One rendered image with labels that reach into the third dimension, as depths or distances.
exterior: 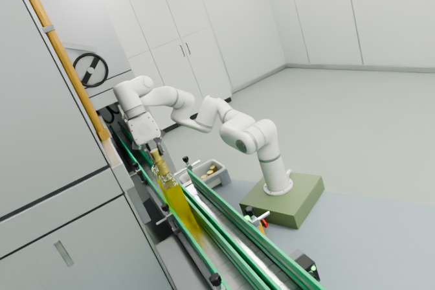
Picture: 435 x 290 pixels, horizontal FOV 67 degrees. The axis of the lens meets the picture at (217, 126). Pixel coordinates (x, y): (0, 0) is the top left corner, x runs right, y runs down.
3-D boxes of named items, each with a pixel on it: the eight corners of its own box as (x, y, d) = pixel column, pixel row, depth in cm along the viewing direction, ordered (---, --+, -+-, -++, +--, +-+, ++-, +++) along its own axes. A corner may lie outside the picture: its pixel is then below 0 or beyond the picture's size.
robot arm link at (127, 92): (134, 80, 132) (150, 71, 127) (146, 104, 133) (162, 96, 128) (107, 89, 120) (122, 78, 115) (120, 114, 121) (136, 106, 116)
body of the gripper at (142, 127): (123, 118, 117) (137, 146, 118) (149, 107, 120) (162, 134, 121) (122, 120, 124) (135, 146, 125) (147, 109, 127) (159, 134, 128)
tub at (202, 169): (183, 189, 181) (177, 177, 178) (217, 170, 188) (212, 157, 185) (194, 202, 165) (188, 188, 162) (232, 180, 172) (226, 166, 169)
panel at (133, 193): (111, 158, 200) (85, 107, 188) (115, 156, 200) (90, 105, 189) (144, 224, 120) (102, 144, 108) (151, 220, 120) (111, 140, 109)
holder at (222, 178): (175, 195, 179) (169, 184, 177) (217, 171, 188) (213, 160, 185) (186, 208, 164) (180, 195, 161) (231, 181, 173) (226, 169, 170)
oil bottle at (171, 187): (179, 224, 130) (158, 179, 123) (191, 216, 132) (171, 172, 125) (184, 230, 125) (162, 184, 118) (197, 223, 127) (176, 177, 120)
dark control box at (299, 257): (285, 281, 105) (278, 261, 102) (304, 267, 107) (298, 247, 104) (301, 298, 98) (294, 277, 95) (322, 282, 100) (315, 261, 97)
